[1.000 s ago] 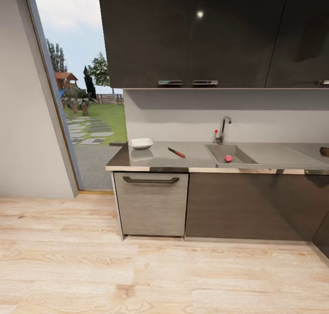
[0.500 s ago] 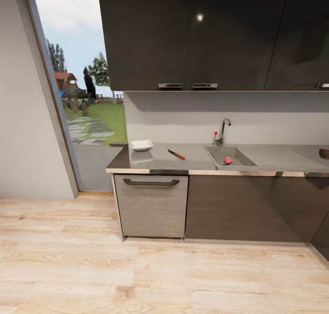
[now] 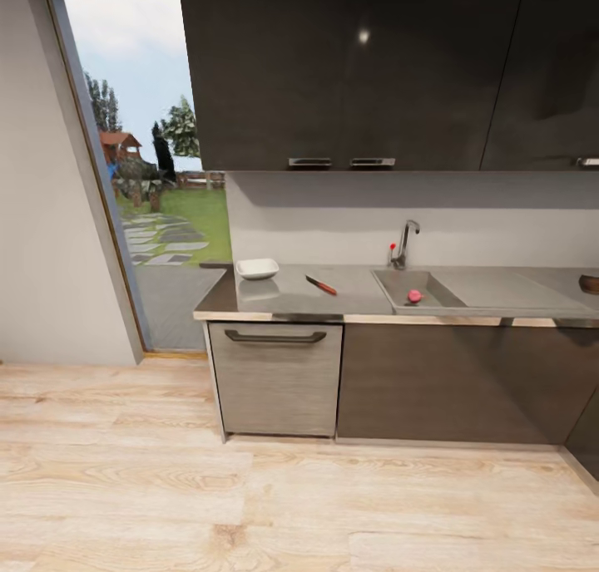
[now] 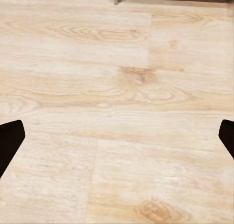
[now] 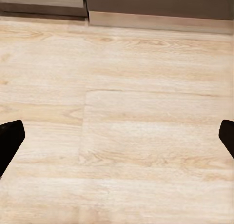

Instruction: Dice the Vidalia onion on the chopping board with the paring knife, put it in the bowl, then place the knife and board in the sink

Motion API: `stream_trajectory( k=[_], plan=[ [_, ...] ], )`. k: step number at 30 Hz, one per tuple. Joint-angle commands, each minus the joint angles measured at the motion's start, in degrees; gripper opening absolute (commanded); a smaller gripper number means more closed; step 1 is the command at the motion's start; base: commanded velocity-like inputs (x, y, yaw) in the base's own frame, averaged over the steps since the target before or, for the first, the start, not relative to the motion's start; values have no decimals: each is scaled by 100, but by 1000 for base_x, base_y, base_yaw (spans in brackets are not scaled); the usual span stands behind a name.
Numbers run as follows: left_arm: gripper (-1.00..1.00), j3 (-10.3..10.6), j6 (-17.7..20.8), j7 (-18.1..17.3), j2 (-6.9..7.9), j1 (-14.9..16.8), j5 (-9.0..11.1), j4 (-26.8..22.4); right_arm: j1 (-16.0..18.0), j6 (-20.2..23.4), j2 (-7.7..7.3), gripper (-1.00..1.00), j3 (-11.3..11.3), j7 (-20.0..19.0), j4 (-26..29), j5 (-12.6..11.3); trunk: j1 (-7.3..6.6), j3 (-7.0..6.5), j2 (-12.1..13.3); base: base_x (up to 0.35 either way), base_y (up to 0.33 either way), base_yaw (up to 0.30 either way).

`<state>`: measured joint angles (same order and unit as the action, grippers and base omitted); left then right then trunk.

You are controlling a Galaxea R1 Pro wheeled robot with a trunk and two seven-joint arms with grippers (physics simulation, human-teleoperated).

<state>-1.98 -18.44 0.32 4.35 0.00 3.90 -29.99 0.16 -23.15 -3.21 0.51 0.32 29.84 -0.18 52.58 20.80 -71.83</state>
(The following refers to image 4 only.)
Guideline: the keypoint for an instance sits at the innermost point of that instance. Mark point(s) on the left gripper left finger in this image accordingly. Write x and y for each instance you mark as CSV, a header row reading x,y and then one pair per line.
x,y
12,135

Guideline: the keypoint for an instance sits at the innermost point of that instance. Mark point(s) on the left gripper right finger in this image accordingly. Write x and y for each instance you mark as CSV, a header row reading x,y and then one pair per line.
x,y
226,135

